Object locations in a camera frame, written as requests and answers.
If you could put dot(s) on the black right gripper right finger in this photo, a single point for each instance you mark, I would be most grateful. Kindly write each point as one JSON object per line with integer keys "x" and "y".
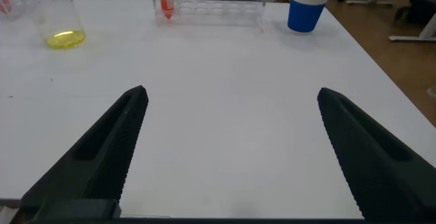
{"x": 374, "y": 169}

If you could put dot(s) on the blue sleeved white paper cup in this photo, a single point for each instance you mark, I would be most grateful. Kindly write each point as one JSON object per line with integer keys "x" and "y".
{"x": 304, "y": 16}

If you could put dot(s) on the clear glass beaker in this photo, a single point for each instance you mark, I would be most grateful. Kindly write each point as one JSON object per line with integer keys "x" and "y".
{"x": 63, "y": 39}

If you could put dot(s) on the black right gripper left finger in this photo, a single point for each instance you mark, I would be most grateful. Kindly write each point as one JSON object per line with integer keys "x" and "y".
{"x": 102, "y": 156}

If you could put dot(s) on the long white standing desk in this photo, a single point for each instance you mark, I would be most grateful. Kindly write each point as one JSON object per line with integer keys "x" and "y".
{"x": 405, "y": 38}

